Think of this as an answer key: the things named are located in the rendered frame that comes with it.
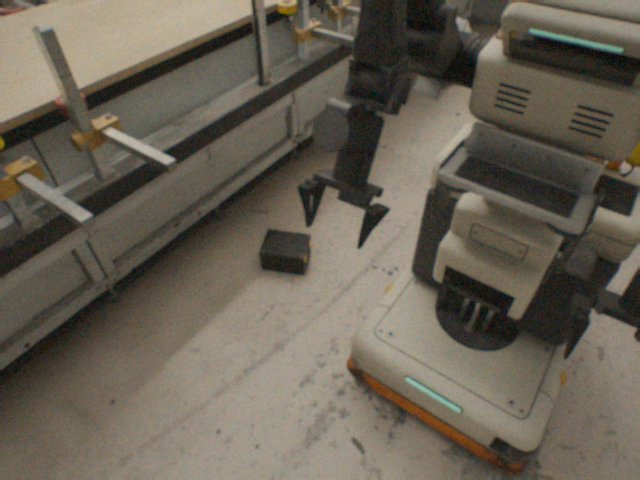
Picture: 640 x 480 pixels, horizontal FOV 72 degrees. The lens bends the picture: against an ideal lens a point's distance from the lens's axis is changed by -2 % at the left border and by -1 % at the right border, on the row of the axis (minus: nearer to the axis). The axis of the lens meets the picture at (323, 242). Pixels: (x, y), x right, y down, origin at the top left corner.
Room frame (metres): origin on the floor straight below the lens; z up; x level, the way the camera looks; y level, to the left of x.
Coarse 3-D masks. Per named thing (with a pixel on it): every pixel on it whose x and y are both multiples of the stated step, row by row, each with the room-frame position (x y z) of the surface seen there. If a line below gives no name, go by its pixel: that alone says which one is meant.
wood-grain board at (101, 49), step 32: (64, 0) 2.04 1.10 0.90; (96, 0) 2.04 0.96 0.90; (128, 0) 2.04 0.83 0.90; (160, 0) 2.03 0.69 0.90; (192, 0) 2.03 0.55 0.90; (224, 0) 2.03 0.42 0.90; (0, 32) 1.68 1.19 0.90; (32, 32) 1.68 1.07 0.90; (64, 32) 1.68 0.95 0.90; (96, 32) 1.68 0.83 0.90; (128, 32) 1.68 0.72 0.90; (160, 32) 1.68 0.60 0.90; (192, 32) 1.67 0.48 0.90; (224, 32) 1.74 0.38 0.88; (0, 64) 1.41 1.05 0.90; (32, 64) 1.41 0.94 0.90; (96, 64) 1.41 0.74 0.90; (128, 64) 1.40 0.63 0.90; (0, 96) 1.19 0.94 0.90; (32, 96) 1.19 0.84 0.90; (0, 128) 1.04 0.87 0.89
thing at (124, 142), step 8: (104, 136) 1.07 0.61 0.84; (112, 136) 1.05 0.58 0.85; (120, 136) 1.05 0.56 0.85; (128, 136) 1.05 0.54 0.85; (120, 144) 1.03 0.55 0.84; (128, 144) 1.01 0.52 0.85; (136, 144) 1.01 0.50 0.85; (144, 144) 1.01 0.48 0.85; (128, 152) 1.02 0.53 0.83; (136, 152) 0.99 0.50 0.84; (144, 152) 0.98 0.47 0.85; (152, 152) 0.98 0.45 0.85; (160, 152) 0.98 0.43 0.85; (152, 160) 0.95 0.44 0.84; (160, 160) 0.94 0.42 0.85; (168, 160) 0.94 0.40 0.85; (160, 168) 0.94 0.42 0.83; (168, 168) 0.92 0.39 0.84; (176, 168) 0.94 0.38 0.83
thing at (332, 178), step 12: (348, 156) 0.55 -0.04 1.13; (360, 156) 0.55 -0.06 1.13; (372, 156) 0.56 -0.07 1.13; (336, 168) 0.56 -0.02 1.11; (348, 168) 0.55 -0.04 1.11; (360, 168) 0.55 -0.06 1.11; (312, 180) 0.56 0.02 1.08; (324, 180) 0.55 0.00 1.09; (336, 180) 0.54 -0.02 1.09; (348, 180) 0.54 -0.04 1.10; (360, 180) 0.54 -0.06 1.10; (360, 192) 0.52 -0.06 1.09; (372, 192) 0.52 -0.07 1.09
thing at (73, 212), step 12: (0, 156) 0.97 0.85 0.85; (24, 180) 0.87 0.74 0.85; (36, 180) 0.87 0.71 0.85; (36, 192) 0.82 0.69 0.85; (48, 192) 0.82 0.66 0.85; (48, 204) 0.80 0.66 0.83; (60, 204) 0.78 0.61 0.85; (72, 204) 0.78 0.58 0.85; (72, 216) 0.74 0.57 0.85; (84, 216) 0.73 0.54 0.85; (84, 228) 0.72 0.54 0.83
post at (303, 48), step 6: (300, 0) 1.88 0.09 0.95; (306, 0) 1.88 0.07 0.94; (300, 6) 1.88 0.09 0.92; (306, 6) 1.88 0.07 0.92; (300, 12) 1.88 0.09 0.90; (306, 12) 1.88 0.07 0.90; (300, 18) 1.88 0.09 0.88; (306, 18) 1.88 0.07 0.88; (300, 24) 1.88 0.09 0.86; (306, 24) 1.88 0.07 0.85; (306, 42) 1.88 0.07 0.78; (300, 48) 1.88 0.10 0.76; (306, 48) 1.88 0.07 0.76; (300, 54) 1.88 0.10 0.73; (306, 54) 1.88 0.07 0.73
